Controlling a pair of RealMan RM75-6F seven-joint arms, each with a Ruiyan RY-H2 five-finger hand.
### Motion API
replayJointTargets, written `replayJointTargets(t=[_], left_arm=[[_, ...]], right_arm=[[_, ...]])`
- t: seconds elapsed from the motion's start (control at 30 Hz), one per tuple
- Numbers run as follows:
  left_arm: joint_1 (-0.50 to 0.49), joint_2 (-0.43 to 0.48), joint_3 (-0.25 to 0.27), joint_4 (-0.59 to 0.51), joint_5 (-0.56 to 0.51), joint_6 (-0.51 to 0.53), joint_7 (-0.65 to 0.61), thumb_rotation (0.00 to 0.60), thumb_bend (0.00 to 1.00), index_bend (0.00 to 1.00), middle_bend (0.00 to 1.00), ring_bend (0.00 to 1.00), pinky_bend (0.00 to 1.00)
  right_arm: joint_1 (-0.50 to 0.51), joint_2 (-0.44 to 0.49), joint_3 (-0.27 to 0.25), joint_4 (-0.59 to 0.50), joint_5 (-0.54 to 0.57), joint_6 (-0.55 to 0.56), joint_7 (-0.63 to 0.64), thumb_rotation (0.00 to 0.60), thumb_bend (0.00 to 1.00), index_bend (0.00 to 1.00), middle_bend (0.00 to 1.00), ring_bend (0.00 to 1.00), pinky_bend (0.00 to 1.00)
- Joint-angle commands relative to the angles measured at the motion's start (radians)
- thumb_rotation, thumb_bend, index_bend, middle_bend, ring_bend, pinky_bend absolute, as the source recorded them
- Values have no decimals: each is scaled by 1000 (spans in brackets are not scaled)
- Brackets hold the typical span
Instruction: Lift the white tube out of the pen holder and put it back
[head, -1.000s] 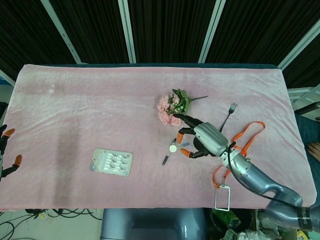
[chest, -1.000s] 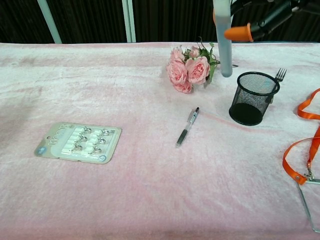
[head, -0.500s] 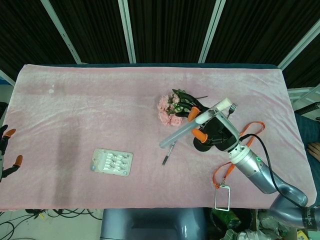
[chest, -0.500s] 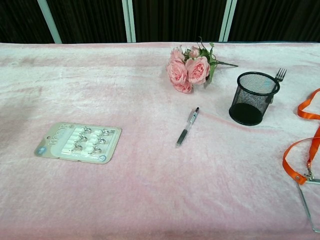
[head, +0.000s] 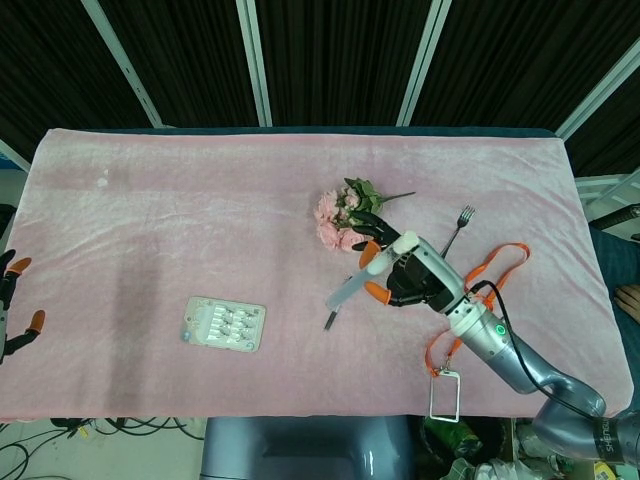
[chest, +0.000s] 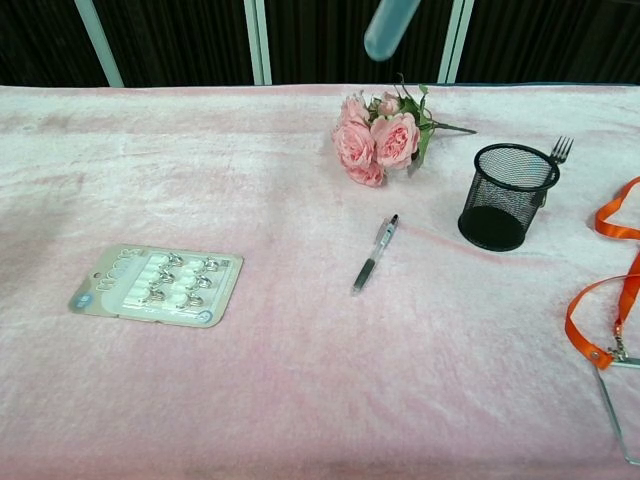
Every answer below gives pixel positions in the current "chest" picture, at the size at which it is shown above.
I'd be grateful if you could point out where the white tube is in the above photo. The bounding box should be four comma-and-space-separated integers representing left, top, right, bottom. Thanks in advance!
363, 0, 422, 63

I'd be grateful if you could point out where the black metal mesh pen holder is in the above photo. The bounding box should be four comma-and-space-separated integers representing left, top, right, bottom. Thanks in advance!
457, 143, 561, 253

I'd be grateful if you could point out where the clear black gel pen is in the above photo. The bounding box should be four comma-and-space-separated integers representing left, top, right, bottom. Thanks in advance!
350, 213, 400, 297

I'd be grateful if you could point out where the pink artificial rose bouquet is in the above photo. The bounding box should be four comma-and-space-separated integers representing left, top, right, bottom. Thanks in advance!
331, 73, 479, 189

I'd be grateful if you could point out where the pink plush table cloth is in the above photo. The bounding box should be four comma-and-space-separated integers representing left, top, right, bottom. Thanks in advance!
0, 83, 640, 480

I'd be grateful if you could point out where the metal hooks blister pack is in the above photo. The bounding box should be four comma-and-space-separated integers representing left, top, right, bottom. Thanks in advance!
67, 243, 245, 330

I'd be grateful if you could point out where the black pleated curtain panel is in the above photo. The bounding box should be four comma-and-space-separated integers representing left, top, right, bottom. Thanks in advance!
92, 0, 256, 89
263, 0, 455, 86
0, 0, 109, 88
457, 0, 640, 86

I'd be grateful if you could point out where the dark metal fork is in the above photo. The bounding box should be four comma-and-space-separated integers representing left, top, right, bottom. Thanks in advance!
535, 135, 576, 207

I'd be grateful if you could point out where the clear badge holder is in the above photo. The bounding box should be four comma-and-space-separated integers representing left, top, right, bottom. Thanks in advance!
592, 349, 640, 467

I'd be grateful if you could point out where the aluminium frame post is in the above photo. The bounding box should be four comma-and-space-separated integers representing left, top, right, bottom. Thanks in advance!
436, 0, 476, 85
73, 0, 125, 89
243, 0, 274, 87

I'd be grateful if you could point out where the orange lanyard strap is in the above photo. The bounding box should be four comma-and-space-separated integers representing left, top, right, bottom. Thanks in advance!
564, 175, 640, 372

